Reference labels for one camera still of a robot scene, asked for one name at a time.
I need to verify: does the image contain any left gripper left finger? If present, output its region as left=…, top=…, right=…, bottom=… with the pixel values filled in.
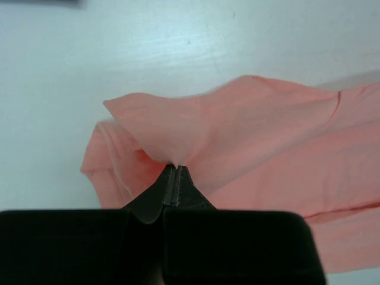
left=1, top=165, right=175, bottom=284

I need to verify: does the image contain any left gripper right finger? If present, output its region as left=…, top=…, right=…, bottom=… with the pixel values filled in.
left=162, top=166, right=327, bottom=284

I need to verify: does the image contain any salmon pink t-shirt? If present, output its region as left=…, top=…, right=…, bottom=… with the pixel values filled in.
left=81, top=75, right=379, bottom=273

